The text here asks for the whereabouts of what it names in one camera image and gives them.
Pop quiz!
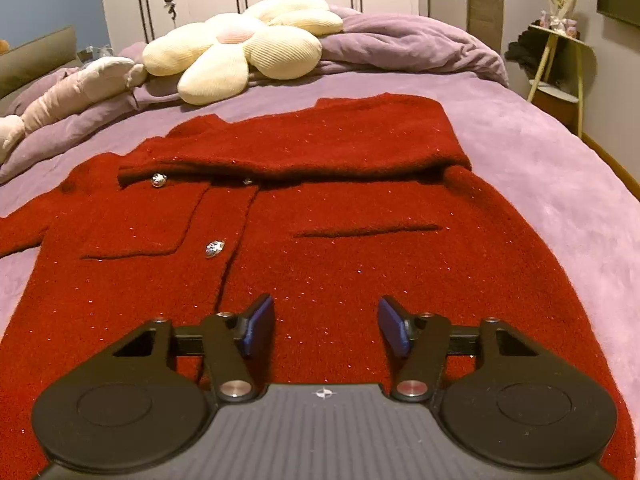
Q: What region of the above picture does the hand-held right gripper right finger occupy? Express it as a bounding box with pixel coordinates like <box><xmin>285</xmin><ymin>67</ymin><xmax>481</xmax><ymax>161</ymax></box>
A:
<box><xmin>377</xmin><ymin>296</ymin><xmax>538</xmax><ymax>403</ymax></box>

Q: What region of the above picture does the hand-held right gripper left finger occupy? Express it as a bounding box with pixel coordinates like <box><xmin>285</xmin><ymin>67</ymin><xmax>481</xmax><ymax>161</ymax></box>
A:
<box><xmin>112</xmin><ymin>294</ymin><xmax>276</xmax><ymax>403</ymax></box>

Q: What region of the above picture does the red knitted coat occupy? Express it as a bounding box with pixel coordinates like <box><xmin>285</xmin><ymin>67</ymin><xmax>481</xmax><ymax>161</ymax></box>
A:
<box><xmin>0</xmin><ymin>92</ymin><xmax>636</xmax><ymax>480</ymax></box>

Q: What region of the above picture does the purple bed sheet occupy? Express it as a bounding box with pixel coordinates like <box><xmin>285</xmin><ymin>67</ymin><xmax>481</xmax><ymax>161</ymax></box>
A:
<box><xmin>0</xmin><ymin>70</ymin><xmax>640</xmax><ymax>480</ymax></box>

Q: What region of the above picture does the cream flower-shaped pillow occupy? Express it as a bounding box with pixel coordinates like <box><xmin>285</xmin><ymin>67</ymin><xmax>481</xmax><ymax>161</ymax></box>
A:
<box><xmin>142</xmin><ymin>0</ymin><xmax>345</xmax><ymax>106</ymax></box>

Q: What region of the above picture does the purple bunched duvet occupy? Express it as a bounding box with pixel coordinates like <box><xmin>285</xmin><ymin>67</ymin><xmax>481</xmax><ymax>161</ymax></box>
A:
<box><xmin>0</xmin><ymin>6</ymin><xmax>510</xmax><ymax>185</ymax></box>

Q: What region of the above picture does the pale pink plush pillow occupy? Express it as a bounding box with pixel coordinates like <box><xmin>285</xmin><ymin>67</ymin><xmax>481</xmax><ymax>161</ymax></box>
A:
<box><xmin>0</xmin><ymin>56</ymin><xmax>148</xmax><ymax>163</ymax></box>

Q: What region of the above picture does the dark cloth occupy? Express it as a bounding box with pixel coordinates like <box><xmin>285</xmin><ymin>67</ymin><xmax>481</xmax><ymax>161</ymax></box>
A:
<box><xmin>505</xmin><ymin>27</ymin><xmax>568</xmax><ymax>81</ymax></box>

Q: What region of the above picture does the yellow-legged side table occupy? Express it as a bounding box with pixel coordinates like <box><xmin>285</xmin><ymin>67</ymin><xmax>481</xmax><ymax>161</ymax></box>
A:
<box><xmin>527</xmin><ymin>24</ymin><xmax>596</xmax><ymax>136</ymax></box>

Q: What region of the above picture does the olive green headboard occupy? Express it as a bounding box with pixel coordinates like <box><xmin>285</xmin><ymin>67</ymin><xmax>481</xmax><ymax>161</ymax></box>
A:
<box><xmin>0</xmin><ymin>26</ymin><xmax>81</xmax><ymax>101</ymax></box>

